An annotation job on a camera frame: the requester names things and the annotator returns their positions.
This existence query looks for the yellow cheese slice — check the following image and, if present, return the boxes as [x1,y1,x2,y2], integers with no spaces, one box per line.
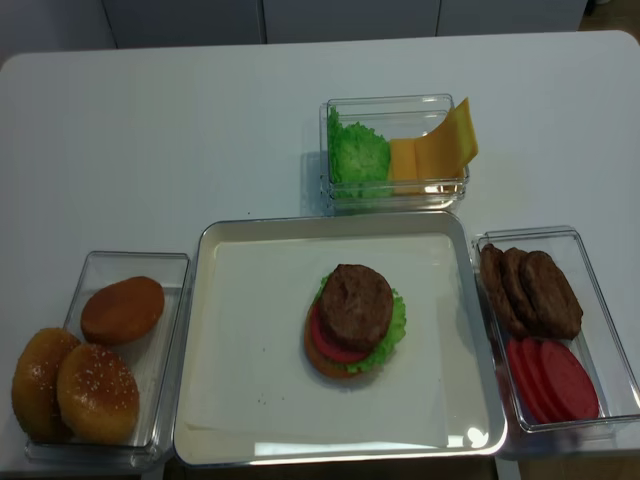
[414,98,479,180]

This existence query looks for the clear lettuce cheese container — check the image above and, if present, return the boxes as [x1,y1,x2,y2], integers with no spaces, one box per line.
[319,93,470,213]

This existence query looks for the cheese slices in container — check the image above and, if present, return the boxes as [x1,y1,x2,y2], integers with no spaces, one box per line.
[388,138,440,195]

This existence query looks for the brown patty on burger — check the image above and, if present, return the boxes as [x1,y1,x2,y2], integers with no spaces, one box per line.
[317,264,393,352]

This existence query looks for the green lettuce in container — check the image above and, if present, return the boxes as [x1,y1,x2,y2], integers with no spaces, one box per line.
[327,107,391,199]

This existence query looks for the metal baking tray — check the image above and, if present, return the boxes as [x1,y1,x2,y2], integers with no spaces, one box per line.
[174,212,507,466]

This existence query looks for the tomato slice on burger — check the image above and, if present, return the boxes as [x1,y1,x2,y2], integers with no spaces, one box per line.
[310,305,370,364]

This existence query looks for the lettuce leaf on burger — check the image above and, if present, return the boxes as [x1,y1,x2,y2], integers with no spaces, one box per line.
[305,276,407,376]

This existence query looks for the bottom bun on tray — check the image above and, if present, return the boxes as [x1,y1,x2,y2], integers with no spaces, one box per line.
[304,320,362,380]

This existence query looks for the white parchment paper sheet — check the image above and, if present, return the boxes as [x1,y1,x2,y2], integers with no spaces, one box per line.
[186,233,489,454]

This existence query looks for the left brown patty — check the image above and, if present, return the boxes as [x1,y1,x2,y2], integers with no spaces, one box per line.
[480,243,529,339]

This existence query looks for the clear bun container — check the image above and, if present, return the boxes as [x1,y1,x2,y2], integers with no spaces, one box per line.
[25,251,190,471]

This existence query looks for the flat bottom bun in container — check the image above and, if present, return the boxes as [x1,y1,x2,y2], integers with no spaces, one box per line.
[80,276,165,346]

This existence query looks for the middle brown patty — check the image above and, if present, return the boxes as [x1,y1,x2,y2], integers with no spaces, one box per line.
[501,247,547,337]

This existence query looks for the right brown patty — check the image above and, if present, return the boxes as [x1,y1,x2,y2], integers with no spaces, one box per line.
[519,250,583,340]

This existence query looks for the left tomato slice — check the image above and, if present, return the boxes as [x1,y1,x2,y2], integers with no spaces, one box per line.
[507,339,551,424]

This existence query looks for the right sesame top bun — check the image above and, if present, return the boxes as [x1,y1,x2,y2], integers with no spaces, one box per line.
[56,343,140,445]

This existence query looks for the sesame bun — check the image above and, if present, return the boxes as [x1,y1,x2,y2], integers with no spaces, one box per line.
[56,343,140,445]
[11,328,80,443]

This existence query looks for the middle tomato slice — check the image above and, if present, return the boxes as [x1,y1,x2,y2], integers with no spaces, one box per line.
[520,338,565,423]

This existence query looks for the clear patty tomato container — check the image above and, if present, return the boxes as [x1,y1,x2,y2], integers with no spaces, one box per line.
[472,226,639,457]

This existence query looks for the right tomato slice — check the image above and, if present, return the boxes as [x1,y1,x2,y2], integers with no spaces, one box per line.
[539,341,599,421]

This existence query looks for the left sesame top bun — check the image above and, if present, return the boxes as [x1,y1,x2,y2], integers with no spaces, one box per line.
[11,328,80,443]

